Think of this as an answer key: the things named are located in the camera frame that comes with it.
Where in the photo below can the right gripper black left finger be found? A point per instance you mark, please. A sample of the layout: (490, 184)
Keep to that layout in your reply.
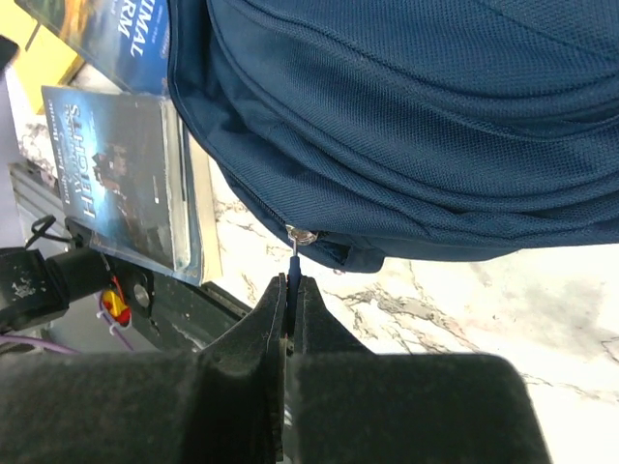
(218, 405)

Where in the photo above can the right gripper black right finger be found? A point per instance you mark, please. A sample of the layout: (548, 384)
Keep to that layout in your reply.
(349, 405)

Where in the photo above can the dark book underneath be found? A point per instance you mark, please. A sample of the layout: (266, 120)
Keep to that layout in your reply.
(205, 262)

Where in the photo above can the Wuthering Heights dark book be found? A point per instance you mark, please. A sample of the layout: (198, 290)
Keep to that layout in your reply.
(119, 169)

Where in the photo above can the navy blue student backpack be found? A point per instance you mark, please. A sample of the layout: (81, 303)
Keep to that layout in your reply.
(433, 130)

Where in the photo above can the Animal Farm blue book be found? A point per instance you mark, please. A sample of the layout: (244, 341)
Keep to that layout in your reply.
(125, 40)

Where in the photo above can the yellow notebook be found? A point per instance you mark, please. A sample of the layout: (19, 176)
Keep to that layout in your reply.
(42, 58)

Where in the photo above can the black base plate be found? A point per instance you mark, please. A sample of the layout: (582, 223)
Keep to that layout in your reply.
(169, 313)

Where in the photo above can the aluminium rail frame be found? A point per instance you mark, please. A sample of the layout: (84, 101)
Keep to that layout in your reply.
(36, 196)

